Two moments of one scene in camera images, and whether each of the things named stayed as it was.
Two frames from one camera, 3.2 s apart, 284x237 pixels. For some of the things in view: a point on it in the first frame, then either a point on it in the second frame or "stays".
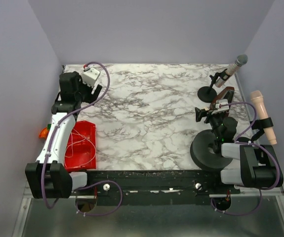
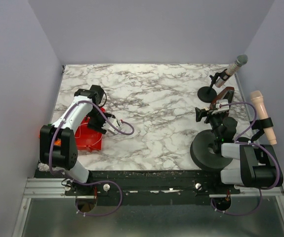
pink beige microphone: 257,96 stays
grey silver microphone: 240,60 stays
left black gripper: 90,93 -> 96,124
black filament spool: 206,151 stays
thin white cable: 72,146 -> 96,143
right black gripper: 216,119 stays
